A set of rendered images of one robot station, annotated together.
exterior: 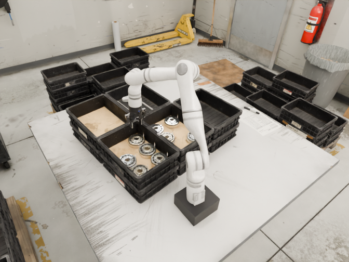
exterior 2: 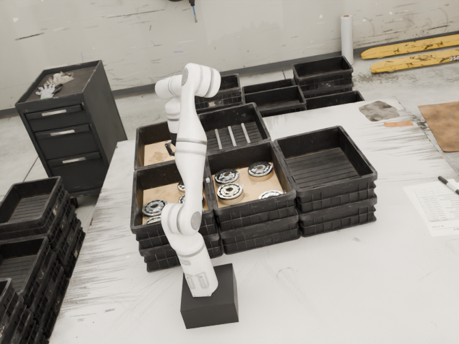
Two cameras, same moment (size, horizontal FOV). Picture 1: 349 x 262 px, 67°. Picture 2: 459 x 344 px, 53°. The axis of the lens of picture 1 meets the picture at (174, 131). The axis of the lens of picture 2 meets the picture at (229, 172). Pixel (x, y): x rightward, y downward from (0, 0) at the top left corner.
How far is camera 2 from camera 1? 1.00 m
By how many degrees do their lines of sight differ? 35
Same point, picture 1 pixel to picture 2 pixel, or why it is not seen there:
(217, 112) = (352, 171)
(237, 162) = (337, 266)
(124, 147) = (171, 191)
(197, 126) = (182, 164)
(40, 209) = not seen: hidden behind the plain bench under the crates
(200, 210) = (195, 305)
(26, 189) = not seen: hidden behind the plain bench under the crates
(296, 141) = not seen: outside the picture
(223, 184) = (281, 291)
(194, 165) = (165, 222)
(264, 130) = (444, 226)
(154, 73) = (174, 82)
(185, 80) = (184, 93)
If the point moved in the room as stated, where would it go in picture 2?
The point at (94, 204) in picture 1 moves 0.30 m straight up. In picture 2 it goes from (104, 254) to (78, 196)
